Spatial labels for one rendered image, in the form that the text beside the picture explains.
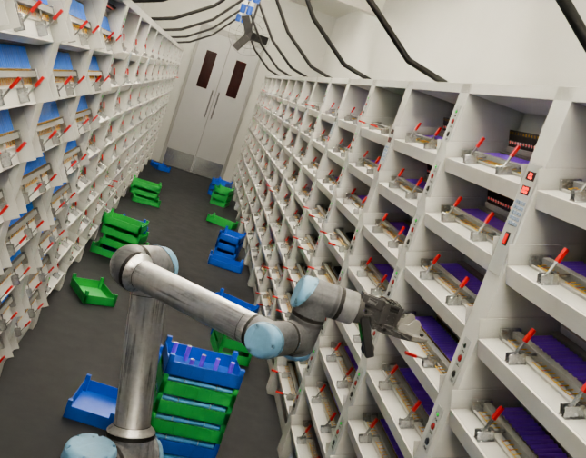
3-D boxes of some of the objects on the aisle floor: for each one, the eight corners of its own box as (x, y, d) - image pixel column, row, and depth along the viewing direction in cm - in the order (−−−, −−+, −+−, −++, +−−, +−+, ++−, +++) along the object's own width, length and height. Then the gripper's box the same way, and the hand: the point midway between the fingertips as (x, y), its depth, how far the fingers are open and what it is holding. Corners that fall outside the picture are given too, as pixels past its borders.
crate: (109, 431, 310) (114, 413, 308) (62, 416, 308) (67, 399, 307) (125, 403, 339) (130, 386, 338) (82, 389, 338) (87, 373, 337)
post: (325, 722, 200) (577, 86, 172) (321, 693, 209) (559, 85, 181) (394, 736, 203) (652, 114, 175) (387, 707, 212) (630, 112, 184)
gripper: (366, 297, 194) (440, 323, 198) (358, 286, 205) (428, 310, 209) (354, 327, 196) (428, 353, 199) (346, 314, 206) (416, 338, 210)
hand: (420, 339), depth 204 cm, fingers open, 3 cm apart
